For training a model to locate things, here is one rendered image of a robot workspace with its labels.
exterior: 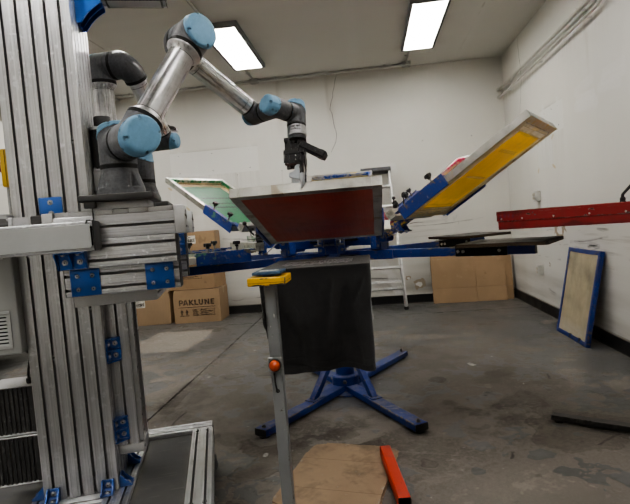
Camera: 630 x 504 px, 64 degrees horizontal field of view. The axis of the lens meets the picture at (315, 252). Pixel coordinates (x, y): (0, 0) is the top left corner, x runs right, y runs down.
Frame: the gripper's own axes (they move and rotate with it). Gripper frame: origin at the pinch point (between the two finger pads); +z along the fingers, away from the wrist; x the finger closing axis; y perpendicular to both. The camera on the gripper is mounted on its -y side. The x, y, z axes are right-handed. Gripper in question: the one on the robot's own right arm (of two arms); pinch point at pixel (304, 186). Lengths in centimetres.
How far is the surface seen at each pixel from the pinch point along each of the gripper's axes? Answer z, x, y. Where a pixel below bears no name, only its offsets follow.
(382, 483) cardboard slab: 116, -47, -21
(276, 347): 60, 8, 11
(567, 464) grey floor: 113, -62, -101
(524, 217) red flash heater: 3, -61, -97
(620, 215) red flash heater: 10, -43, -131
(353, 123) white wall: -232, -421, -12
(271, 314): 49, 11, 12
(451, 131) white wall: -211, -427, -134
